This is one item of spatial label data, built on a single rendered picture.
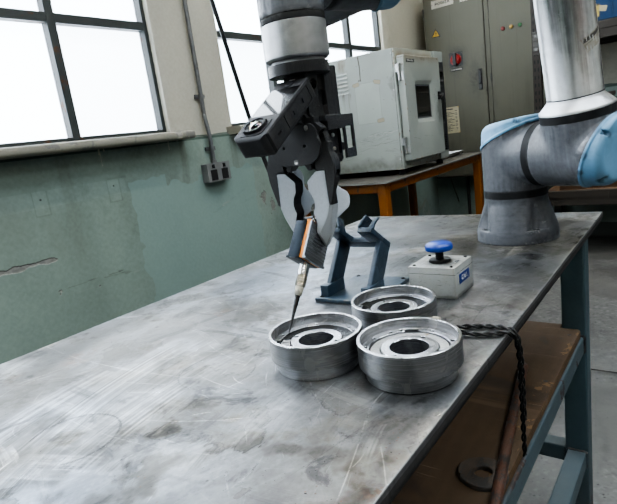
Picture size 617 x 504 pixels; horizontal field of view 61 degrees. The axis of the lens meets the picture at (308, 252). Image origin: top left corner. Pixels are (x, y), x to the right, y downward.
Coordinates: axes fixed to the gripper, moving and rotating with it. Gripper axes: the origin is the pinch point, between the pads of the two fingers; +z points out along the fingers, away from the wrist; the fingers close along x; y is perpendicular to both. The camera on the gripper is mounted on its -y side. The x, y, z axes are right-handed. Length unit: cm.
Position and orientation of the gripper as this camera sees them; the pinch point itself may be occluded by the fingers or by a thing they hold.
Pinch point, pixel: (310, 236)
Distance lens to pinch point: 63.5
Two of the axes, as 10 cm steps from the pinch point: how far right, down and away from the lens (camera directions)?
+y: 5.8, -2.5, 7.8
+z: 1.4, 9.7, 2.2
